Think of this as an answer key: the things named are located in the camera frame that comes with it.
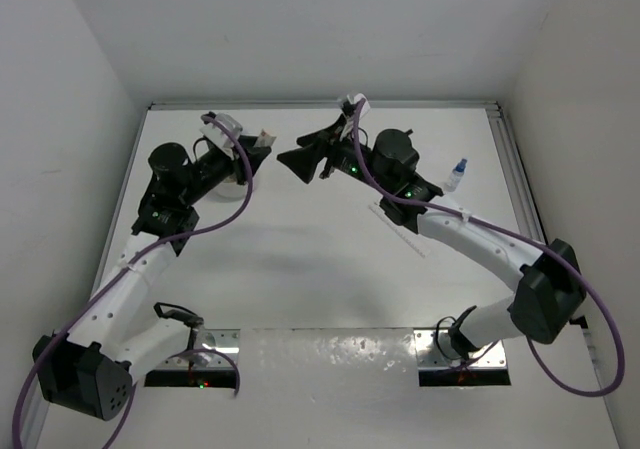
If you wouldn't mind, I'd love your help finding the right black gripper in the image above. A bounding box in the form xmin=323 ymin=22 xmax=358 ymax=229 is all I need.
xmin=278 ymin=113 xmax=391 ymax=194

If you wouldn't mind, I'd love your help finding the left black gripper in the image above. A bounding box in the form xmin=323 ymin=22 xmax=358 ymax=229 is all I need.
xmin=178 ymin=135 xmax=267 ymax=206

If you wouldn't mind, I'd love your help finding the white boxed eraser red label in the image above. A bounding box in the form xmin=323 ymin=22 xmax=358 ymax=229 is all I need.
xmin=255 ymin=130 xmax=276 ymax=147

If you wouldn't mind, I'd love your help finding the small blue-capped glue bottle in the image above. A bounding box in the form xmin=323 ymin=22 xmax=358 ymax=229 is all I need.
xmin=444 ymin=158 xmax=468 ymax=192

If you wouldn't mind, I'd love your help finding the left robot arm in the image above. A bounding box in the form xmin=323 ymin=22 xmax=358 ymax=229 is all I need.
xmin=37 ymin=135 xmax=271 ymax=421

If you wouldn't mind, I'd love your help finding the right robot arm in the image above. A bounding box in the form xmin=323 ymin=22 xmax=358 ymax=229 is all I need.
xmin=277 ymin=116 xmax=586 ymax=360

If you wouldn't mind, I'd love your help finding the white round compartment organizer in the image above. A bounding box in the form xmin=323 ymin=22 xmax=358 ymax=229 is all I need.
xmin=213 ymin=180 xmax=249 ymax=201

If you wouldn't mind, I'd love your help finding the clear plastic ruler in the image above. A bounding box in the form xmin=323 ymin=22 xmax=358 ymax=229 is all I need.
xmin=368 ymin=202 xmax=430 ymax=259

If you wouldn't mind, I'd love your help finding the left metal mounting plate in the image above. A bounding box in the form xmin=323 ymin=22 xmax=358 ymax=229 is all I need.
xmin=143 ymin=329 xmax=240 ymax=390

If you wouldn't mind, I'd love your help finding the metal mounting plate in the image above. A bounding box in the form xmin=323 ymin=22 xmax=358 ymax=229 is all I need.
xmin=143 ymin=329 xmax=240 ymax=390
xmin=414 ymin=328 xmax=512 ymax=388

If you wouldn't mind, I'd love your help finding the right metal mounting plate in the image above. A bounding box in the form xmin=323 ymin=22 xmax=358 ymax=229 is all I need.
xmin=414 ymin=328 xmax=512 ymax=388

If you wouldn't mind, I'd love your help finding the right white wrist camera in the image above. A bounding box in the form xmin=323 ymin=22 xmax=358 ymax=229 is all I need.
xmin=338 ymin=92 xmax=371 ymax=131

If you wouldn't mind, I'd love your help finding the aluminium frame rail right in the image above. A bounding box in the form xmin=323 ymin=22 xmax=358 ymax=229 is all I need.
xmin=487 ymin=101 xmax=589 ymax=326

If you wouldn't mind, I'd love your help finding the aluminium frame rail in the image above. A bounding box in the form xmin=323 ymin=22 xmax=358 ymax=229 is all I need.
xmin=21 ymin=391 xmax=49 ymax=449
xmin=487 ymin=101 xmax=589 ymax=326

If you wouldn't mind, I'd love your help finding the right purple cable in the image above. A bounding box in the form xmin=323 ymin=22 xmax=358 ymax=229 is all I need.
xmin=340 ymin=99 xmax=626 ymax=398

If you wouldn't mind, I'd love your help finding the purple cable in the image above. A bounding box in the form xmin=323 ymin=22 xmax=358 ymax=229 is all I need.
xmin=11 ymin=113 xmax=253 ymax=449
xmin=340 ymin=99 xmax=626 ymax=398

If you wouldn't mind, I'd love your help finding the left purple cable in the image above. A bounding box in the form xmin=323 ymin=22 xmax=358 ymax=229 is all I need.
xmin=11 ymin=113 xmax=253 ymax=449

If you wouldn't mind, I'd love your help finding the aluminium frame rail left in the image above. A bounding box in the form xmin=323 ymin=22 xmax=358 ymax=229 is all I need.
xmin=21 ymin=391 xmax=49 ymax=449

